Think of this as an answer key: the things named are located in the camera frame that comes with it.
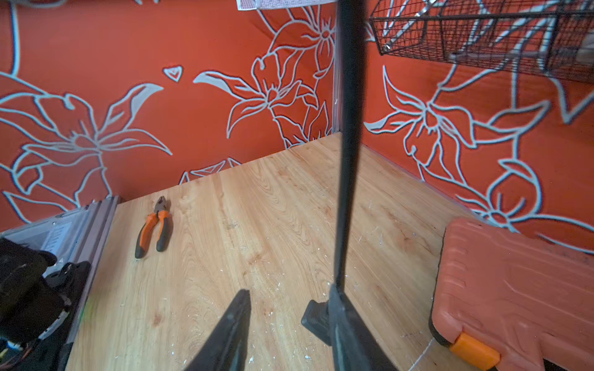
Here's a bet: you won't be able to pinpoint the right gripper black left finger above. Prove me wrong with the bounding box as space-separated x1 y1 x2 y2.
185 289 252 370

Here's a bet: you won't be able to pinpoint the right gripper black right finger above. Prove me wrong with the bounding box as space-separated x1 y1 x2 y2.
328 285 398 370

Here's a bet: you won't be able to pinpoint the black dryer cord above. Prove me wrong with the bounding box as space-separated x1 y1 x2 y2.
300 0 368 346

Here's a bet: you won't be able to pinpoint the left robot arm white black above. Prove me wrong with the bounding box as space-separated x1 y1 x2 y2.
1 238 91 370

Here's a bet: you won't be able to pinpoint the orange plastic tool case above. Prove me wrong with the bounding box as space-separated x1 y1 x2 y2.
428 218 593 370

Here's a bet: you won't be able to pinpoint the orange handled pliers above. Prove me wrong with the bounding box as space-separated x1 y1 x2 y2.
135 196 173 259

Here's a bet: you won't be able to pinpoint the black wire wall basket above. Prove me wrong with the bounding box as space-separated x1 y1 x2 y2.
369 0 593 83

